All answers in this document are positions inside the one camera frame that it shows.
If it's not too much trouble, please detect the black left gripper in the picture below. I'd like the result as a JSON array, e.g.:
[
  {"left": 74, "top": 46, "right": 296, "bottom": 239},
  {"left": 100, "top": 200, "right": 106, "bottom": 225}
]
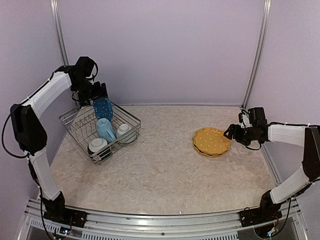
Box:
[{"left": 73, "top": 77, "right": 108, "bottom": 106}]

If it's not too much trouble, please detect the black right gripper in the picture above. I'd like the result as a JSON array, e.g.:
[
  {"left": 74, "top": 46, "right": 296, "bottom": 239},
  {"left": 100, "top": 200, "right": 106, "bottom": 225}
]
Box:
[{"left": 223, "top": 123, "right": 259, "bottom": 146}]

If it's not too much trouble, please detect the blue dotted plate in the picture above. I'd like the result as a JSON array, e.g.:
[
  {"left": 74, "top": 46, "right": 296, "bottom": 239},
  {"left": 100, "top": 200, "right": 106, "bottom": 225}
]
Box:
[{"left": 93, "top": 97, "right": 113, "bottom": 121}]

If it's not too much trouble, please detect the yellow dotted plate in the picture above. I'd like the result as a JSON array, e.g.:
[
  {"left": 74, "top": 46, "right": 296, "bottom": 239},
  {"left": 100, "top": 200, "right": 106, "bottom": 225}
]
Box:
[
  {"left": 192, "top": 139, "right": 232, "bottom": 158},
  {"left": 192, "top": 127, "right": 232, "bottom": 158}
]

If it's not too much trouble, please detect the light blue mug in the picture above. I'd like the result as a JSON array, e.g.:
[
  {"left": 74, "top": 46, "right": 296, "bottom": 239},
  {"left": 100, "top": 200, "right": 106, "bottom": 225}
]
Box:
[{"left": 96, "top": 118, "right": 116, "bottom": 143}]

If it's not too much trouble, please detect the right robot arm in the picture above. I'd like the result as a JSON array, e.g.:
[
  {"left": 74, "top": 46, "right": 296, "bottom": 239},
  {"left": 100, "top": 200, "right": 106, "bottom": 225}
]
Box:
[{"left": 223, "top": 123, "right": 320, "bottom": 222}]

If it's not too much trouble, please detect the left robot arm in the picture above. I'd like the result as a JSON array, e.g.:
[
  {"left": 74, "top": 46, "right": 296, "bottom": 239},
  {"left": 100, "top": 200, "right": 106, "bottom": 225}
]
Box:
[{"left": 6, "top": 62, "right": 107, "bottom": 223}]

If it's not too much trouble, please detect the small pale ribbed cup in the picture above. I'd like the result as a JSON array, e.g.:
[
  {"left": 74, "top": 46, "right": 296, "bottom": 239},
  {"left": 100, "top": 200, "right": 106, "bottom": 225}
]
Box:
[{"left": 115, "top": 123, "right": 134, "bottom": 144}]

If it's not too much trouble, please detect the dark teal white bowl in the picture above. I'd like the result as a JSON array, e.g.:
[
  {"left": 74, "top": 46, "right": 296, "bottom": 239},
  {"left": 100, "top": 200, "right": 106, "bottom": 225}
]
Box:
[{"left": 87, "top": 137, "right": 112, "bottom": 161}]

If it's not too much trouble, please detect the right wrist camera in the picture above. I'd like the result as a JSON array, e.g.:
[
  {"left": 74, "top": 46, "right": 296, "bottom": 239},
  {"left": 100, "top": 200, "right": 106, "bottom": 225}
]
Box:
[{"left": 238, "top": 107, "right": 268, "bottom": 128}]

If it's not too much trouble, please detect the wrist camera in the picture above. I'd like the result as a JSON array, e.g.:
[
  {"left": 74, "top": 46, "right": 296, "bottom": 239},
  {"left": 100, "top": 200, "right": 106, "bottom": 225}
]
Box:
[
  {"left": 238, "top": 107, "right": 268, "bottom": 128},
  {"left": 75, "top": 56, "right": 99, "bottom": 81}
]

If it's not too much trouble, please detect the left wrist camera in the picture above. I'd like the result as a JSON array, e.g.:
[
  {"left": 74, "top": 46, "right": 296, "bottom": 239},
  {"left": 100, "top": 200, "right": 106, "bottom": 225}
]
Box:
[{"left": 75, "top": 56, "right": 99, "bottom": 81}]

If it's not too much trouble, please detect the metal wire dish rack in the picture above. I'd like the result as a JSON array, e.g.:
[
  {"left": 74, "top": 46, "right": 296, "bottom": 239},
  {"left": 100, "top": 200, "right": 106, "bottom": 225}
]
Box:
[{"left": 59, "top": 102, "right": 141, "bottom": 165}]

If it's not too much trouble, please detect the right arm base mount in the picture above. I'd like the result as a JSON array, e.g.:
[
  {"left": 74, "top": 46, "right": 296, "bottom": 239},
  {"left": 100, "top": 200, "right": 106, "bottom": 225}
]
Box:
[{"left": 238, "top": 190, "right": 283, "bottom": 227}]

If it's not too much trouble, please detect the left aluminium frame post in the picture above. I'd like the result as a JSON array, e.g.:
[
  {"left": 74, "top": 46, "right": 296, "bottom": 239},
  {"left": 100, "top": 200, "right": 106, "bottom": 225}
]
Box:
[{"left": 50, "top": 0, "right": 70, "bottom": 65}]

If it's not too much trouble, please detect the aluminium frame post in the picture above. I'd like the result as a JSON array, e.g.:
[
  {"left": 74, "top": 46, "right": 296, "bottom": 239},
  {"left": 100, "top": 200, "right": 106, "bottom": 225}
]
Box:
[
  {"left": 50, "top": 0, "right": 70, "bottom": 65},
  {"left": 241, "top": 0, "right": 272, "bottom": 109}
]

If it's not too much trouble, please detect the front aluminium rail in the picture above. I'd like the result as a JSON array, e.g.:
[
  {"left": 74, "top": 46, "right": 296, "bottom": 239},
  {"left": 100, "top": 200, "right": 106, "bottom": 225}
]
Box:
[{"left": 17, "top": 197, "right": 308, "bottom": 240}]

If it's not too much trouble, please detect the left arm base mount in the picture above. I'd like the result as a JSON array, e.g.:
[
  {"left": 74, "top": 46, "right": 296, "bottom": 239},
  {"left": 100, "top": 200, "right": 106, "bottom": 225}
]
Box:
[{"left": 40, "top": 192, "right": 88, "bottom": 228}]

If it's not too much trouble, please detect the right aluminium frame post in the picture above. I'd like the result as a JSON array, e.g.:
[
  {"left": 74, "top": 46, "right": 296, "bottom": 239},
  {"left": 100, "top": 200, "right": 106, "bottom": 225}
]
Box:
[{"left": 241, "top": 0, "right": 272, "bottom": 109}]

